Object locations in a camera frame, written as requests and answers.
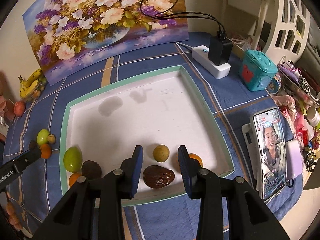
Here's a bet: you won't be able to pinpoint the yellowish round longan fruit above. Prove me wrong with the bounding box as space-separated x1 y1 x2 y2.
152 145 170 163

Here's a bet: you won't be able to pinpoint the long dark brown avocado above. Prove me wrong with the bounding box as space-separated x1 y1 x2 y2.
143 165 175 189

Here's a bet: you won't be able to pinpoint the blue plaid tablecloth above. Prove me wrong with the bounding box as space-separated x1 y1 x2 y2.
3 32 302 239

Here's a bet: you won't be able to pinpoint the person's left hand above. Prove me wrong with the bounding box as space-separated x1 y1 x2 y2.
5 193 23 231

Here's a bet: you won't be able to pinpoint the floral still life painting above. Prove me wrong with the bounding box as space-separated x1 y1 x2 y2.
23 0 189 85

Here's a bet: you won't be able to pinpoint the green fruit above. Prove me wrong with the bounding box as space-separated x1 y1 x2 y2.
63 146 82 173
36 129 50 146

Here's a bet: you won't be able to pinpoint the small orange tangerine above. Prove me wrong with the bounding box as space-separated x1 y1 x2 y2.
189 153 203 167

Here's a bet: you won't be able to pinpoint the black power adapter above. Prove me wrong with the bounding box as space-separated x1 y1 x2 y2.
208 30 233 66

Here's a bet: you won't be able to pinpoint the orange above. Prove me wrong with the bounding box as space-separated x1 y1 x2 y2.
40 144 52 159

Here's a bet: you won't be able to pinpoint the glass fruit bowl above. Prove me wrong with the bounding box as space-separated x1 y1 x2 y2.
20 75 47 102

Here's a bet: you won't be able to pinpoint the white lattice furniture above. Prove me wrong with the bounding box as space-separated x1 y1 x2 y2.
220 0 320 63

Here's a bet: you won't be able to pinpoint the small tan longan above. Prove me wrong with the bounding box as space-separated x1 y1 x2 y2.
47 134 56 144

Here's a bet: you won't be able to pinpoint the white phone stand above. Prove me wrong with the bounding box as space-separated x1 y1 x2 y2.
241 124 261 191

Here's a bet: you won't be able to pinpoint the pile of colourful clutter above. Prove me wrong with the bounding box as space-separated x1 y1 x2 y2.
266 57 319 173

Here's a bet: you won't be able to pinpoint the orange mandarin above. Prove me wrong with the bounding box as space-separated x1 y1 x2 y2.
68 172 81 187

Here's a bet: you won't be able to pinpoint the black charging cables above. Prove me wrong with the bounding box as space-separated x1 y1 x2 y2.
139 0 227 37

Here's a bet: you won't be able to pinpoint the red apple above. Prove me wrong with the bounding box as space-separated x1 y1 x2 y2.
13 101 25 117

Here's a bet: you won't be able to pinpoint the smartphone with lit screen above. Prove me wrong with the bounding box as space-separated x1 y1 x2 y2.
251 107 287 200

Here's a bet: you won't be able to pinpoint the green fruit front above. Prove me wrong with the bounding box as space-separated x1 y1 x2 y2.
63 146 82 173

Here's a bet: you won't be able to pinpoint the white tray with teal rim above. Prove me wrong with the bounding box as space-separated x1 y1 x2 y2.
60 66 234 206

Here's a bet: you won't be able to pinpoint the teal toy box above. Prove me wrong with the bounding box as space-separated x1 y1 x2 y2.
239 50 278 92

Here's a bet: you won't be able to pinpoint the lavender power bank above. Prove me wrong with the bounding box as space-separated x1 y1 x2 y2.
285 139 303 180

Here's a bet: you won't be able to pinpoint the yellow banana bunch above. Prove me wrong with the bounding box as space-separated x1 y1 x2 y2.
18 68 43 99

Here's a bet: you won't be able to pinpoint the small dark brown avocado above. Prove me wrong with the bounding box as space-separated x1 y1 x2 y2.
28 140 37 150

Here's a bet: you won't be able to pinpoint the pink wrapped flower bouquet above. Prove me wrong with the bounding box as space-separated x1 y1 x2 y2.
0 95 15 127

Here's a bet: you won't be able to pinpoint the white power strip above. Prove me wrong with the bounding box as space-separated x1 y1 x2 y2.
191 45 231 79

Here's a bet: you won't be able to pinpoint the round dark brown fruit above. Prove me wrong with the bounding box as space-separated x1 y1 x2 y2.
81 160 102 180

